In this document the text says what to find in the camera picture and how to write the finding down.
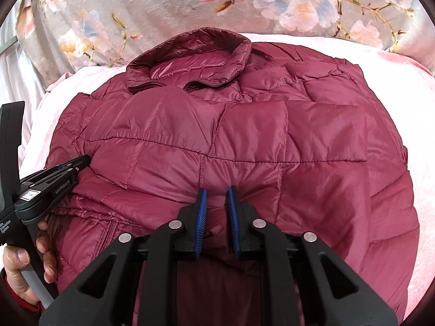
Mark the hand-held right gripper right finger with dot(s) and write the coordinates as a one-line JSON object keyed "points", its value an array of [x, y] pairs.
{"points": [[233, 214]]}

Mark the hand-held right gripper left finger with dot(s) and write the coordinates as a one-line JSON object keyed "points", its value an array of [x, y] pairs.
{"points": [[202, 210]]}

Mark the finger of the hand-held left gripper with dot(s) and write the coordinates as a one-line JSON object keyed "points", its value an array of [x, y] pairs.
{"points": [[76, 163]]}

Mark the maroon quilted puffer jacket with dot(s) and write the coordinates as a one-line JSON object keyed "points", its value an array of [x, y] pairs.
{"points": [[238, 132]]}

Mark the person's left hand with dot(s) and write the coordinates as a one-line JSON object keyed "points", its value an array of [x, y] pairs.
{"points": [[13, 265]]}

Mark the white cloth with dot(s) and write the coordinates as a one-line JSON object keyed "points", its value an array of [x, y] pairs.
{"points": [[17, 74]]}

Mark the grey floral blanket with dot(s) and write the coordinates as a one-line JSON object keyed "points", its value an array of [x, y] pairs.
{"points": [[170, 6]]}

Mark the pink fleece blanket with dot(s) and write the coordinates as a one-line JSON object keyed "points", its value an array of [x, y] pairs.
{"points": [[401, 108]]}

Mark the grey metal rail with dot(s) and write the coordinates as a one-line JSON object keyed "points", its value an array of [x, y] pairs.
{"points": [[8, 45]]}

